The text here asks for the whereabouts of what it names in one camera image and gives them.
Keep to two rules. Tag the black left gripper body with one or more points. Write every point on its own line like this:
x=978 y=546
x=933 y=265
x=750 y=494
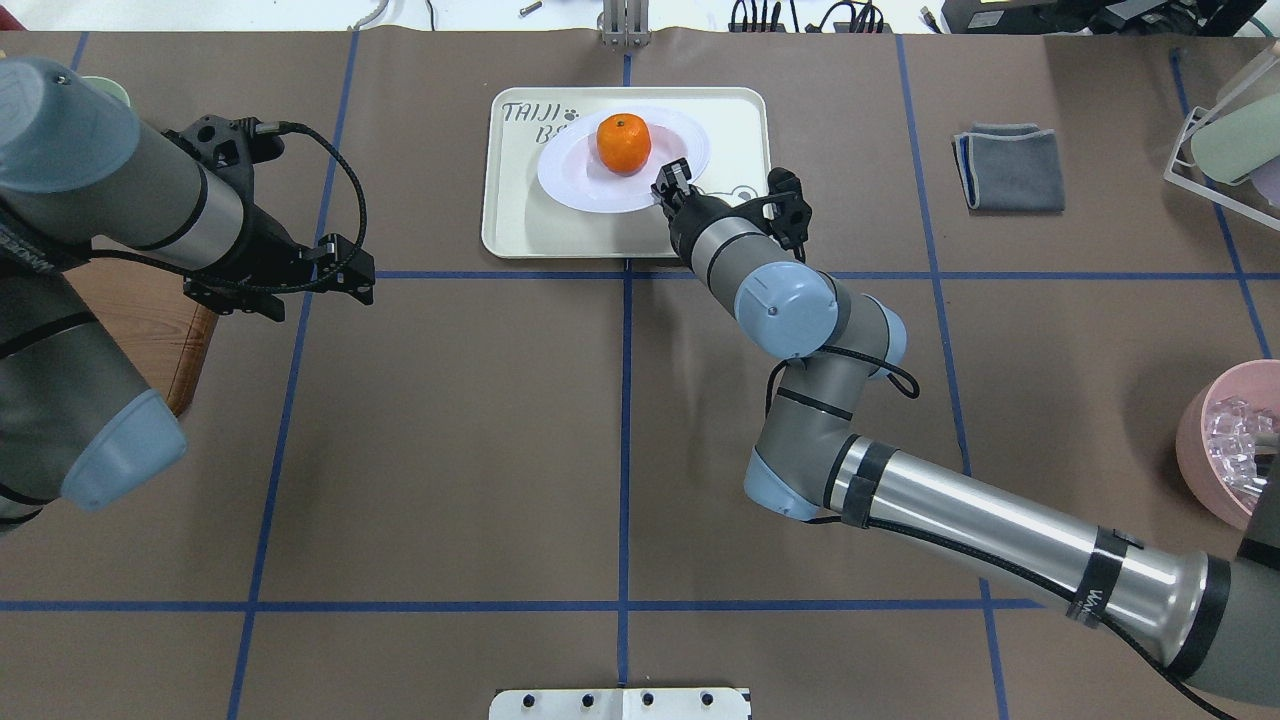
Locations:
x=268 y=247

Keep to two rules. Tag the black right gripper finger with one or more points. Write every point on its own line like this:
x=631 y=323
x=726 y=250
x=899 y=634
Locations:
x=667 y=196
x=679 y=171

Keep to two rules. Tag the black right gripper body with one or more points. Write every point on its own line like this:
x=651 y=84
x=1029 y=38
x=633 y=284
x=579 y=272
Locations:
x=685 y=215

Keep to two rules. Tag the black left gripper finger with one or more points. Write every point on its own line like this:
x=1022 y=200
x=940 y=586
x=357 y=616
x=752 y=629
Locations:
x=351 y=282
x=339 y=257

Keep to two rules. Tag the orange fruit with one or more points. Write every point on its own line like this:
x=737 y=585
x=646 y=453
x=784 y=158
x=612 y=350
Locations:
x=623 y=143

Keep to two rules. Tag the white round plate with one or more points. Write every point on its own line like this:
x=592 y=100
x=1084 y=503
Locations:
x=570 y=172

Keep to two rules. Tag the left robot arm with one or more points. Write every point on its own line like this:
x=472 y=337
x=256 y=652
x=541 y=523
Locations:
x=84 y=178

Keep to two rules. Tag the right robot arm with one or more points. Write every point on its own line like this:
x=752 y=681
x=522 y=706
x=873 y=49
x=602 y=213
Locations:
x=1206 y=625

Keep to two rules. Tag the brown wooden tray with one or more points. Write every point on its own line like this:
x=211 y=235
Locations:
x=164 y=334

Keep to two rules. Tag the cream bear tray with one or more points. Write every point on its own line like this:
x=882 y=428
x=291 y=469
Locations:
x=521 y=222

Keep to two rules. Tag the green ceramic bowl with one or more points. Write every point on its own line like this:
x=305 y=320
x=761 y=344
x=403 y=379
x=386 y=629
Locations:
x=109 y=87

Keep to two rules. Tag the folded grey cloth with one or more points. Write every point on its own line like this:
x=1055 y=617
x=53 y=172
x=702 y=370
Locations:
x=1010 y=168

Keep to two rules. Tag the black laptop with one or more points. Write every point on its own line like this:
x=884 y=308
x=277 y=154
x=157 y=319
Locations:
x=1134 y=18

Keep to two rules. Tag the green pastel cup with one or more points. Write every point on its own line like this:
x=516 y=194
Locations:
x=1229 y=148

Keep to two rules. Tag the pink bowl with ice cubes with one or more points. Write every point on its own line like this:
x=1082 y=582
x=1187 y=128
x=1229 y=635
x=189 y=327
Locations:
x=1227 y=440

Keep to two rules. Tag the purple pastel cup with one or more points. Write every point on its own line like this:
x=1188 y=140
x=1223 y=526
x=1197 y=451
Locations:
x=1266 y=181

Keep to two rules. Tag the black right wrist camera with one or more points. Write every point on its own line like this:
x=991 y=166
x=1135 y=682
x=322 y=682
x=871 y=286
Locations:
x=791 y=212

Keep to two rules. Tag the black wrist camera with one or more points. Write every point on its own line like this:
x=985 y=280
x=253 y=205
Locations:
x=791 y=212
x=229 y=148

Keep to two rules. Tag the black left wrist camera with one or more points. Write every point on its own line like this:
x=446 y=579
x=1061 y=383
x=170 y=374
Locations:
x=229 y=148

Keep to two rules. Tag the aluminium frame post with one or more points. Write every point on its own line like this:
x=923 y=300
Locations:
x=625 y=23

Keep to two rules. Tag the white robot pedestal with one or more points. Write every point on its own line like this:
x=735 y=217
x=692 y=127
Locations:
x=623 y=703

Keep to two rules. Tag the white wire cup rack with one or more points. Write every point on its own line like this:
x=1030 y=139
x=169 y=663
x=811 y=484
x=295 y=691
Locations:
x=1257 y=79

